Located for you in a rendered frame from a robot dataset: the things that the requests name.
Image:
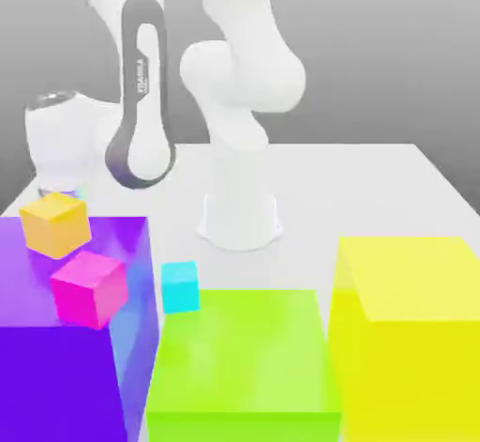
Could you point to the large purple box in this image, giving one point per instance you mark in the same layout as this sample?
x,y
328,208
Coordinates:
x,y
56,382

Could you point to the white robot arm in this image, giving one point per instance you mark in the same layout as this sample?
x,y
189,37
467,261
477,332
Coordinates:
x,y
240,171

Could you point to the small orange cube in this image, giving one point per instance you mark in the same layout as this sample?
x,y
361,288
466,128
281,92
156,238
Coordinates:
x,y
52,224

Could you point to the large green box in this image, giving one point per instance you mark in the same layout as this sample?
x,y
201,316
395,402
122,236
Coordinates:
x,y
243,355

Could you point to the small pink cube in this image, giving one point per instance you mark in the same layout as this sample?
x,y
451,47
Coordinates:
x,y
88,292

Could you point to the small cyan cube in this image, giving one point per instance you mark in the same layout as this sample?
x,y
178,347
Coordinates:
x,y
180,288

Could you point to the large yellow box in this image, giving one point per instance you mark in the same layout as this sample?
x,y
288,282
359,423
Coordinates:
x,y
412,355

